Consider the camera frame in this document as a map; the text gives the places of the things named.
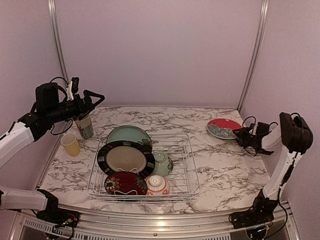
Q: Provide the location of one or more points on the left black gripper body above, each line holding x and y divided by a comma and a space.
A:
75, 108

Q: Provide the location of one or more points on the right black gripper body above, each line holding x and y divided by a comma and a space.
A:
247, 140

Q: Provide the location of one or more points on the floral ceramic tumbler cup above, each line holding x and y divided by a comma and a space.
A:
85, 127

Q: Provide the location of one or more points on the red plate with teal flower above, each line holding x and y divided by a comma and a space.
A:
222, 128

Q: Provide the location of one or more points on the yellow mug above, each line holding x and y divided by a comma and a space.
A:
70, 143

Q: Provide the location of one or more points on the light teal plate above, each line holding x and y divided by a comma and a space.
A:
130, 133

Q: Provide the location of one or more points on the black rimmed grey plate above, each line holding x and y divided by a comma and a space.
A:
125, 156

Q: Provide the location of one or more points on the dark red floral plate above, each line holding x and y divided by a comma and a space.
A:
125, 183

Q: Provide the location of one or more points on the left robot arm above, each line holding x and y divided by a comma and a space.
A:
53, 104

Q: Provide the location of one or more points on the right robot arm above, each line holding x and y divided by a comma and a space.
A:
294, 136

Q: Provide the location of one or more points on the pale green ceramic bowl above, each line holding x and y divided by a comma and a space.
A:
163, 164

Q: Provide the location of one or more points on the white and pink bowl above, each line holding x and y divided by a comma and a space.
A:
157, 185

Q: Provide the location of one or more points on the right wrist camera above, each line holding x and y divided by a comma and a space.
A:
259, 129

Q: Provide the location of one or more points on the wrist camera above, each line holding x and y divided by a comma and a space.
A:
72, 88
259, 129

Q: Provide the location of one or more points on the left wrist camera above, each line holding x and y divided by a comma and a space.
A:
72, 88

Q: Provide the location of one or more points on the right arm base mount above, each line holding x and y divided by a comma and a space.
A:
248, 218

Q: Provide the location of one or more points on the left aluminium frame post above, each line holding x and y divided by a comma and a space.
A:
56, 38

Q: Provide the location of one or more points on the aluminium frame post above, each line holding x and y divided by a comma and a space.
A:
56, 38
258, 42

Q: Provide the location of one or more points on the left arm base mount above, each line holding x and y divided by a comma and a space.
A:
61, 217

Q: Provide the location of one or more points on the aluminium front frame rail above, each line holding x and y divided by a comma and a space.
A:
108, 225

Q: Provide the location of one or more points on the right aluminium frame post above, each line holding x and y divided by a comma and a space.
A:
258, 42

